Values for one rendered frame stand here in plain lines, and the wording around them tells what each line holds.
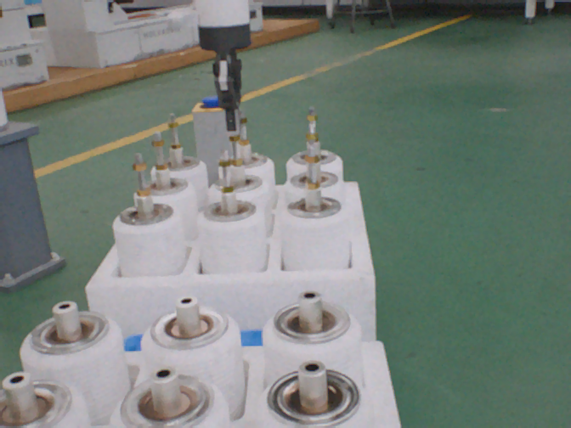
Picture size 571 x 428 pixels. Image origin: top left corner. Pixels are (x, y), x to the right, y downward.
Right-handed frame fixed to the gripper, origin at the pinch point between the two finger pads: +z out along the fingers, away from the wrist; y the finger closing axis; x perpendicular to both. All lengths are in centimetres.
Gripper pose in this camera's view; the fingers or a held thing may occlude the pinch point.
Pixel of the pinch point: (232, 121)
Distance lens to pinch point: 102.9
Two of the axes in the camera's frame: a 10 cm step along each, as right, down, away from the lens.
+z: 0.6, 9.3, 3.7
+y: 0.4, -3.7, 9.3
